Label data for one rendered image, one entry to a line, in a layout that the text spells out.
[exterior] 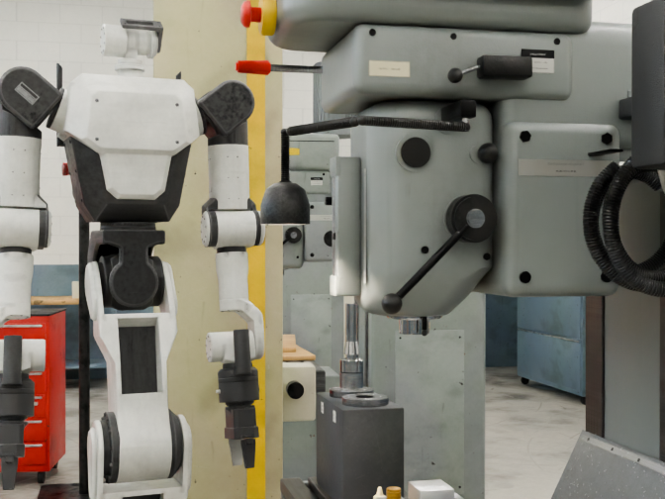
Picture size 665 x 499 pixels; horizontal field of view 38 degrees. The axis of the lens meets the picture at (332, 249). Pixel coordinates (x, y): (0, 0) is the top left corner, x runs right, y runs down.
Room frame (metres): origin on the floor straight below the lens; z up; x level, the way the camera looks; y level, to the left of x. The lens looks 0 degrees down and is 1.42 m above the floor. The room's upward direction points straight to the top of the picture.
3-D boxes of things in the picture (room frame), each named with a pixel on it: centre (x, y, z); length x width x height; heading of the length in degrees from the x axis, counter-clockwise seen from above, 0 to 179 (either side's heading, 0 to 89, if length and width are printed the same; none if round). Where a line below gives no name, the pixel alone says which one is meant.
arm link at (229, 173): (2.14, 0.23, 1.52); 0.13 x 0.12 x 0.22; 109
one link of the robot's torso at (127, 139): (2.11, 0.45, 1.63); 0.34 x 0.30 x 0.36; 112
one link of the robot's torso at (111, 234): (2.14, 0.46, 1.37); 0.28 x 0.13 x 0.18; 22
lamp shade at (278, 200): (1.40, 0.07, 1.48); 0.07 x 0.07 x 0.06
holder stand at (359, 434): (1.90, -0.05, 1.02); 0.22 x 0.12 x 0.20; 14
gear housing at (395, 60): (1.50, -0.17, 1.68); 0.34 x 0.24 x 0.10; 103
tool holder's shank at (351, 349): (1.95, -0.04, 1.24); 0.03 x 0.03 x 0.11
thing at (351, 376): (1.95, -0.04, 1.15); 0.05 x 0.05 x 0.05
